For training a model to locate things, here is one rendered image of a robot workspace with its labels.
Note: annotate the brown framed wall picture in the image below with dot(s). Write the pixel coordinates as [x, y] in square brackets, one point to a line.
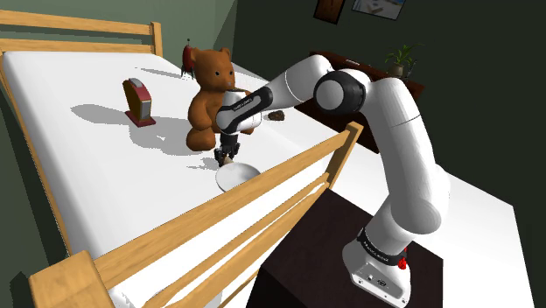
[328, 9]

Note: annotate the pale blue wall picture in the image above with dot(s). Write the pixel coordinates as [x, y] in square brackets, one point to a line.
[379, 7]

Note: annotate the dark robot stand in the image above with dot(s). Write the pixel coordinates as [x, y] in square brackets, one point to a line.
[311, 251]

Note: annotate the wooden bed with white mattress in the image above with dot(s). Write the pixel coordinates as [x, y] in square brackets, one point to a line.
[98, 170]

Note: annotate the white bowl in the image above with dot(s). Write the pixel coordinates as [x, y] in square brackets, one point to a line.
[236, 175]

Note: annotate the brown teddy bear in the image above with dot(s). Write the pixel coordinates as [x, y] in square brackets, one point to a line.
[211, 85]

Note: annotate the small dark brown lump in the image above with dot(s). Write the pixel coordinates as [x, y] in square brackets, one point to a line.
[277, 115]

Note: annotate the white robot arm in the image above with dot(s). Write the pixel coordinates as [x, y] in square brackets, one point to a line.
[401, 140]

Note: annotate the dark wooden dresser with plant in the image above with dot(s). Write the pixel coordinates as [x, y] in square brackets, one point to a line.
[354, 115]

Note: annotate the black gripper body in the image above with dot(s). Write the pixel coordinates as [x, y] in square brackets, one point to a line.
[229, 143]

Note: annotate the small beige object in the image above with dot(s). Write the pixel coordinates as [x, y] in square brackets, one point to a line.
[228, 161]

